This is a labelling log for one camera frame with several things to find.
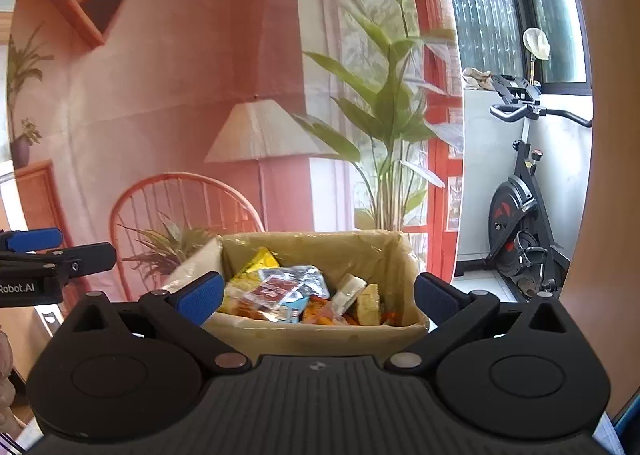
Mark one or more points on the orange snack packet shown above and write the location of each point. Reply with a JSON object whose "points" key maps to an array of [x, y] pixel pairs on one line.
{"points": [[316, 313]]}

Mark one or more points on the printed room backdrop cloth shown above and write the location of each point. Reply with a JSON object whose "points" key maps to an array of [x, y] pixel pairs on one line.
{"points": [[154, 124]]}

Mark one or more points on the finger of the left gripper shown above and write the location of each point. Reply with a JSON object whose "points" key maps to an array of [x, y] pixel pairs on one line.
{"points": [[32, 240], [72, 262]]}

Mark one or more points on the black exercise bike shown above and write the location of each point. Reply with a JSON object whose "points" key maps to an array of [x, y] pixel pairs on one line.
{"points": [[522, 248]]}

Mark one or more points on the cracker packet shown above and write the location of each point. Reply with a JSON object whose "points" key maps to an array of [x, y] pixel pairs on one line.
{"points": [[347, 293]]}

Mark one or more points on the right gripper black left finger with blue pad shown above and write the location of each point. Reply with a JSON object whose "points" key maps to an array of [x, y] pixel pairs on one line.
{"points": [[130, 369]]}

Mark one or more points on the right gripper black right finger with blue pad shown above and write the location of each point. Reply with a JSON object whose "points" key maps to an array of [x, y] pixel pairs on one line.
{"points": [[517, 371]]}

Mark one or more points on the wooden door panel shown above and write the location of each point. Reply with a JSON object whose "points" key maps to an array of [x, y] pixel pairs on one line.
{"points": [[602, 288]]}

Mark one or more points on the cardboard box with yellow liner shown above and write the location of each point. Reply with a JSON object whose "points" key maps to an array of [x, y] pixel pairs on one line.
{"points": [[382, 258]]}

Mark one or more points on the yellow snack packet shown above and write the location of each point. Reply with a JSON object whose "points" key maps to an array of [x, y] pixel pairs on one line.
{"points": [[263, 259]]}

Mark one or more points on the silver red snack packet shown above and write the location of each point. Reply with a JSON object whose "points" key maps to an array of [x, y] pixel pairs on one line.
{"points": [[283, 293]]}

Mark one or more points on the white cloth on pole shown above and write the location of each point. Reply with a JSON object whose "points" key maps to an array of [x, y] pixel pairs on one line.
{"points": [[536, 43]]}

